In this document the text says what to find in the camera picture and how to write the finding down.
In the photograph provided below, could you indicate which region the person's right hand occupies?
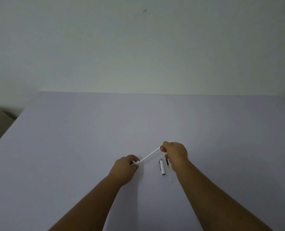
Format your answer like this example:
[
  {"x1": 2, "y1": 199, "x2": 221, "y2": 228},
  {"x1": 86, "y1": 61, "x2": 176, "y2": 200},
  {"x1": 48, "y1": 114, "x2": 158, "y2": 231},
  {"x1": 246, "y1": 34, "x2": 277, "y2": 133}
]
[{"x1": 162, "y1": 141, "x2": 189, "y2": 169}]

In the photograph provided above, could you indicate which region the person's left hand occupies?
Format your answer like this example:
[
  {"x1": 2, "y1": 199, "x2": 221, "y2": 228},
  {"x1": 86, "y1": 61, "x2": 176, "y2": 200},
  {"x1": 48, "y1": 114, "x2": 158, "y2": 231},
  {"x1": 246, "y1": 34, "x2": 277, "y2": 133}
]
[{"x1": 108, "y1": 155, "x2": 140, "y2": 186}]

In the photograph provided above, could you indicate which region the person's right forearm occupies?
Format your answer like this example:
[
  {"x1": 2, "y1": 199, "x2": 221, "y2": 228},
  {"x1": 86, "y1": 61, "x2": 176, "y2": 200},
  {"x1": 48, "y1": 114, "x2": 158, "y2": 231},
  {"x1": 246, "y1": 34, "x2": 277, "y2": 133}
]
[{"x1": 174, "y1": 158, "x2": 275, "y2": 231}]

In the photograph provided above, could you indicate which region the person's left forearm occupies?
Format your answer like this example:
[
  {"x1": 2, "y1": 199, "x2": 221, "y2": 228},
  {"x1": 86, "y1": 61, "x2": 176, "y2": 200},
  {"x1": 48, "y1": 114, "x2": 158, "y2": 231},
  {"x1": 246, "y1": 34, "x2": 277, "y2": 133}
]
[{"x1": 48, "y1": 174, "x2": 124, "y2": 231}]

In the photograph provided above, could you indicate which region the clear pen refill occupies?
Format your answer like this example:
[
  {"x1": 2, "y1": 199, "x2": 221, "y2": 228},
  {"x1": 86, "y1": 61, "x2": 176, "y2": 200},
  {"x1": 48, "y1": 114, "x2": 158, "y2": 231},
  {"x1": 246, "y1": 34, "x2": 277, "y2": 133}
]
[{"x1": 166, "y1": 158, "x2": 173, "y2": 182}]

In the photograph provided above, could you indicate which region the white pen barrel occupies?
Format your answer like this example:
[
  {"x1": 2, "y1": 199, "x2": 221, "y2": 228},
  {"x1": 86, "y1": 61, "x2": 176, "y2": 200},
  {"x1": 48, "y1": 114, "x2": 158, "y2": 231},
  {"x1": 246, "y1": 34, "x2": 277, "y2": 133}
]
[{"x1": 132, "y1": 146, "x2": 163, "y2": 166}]

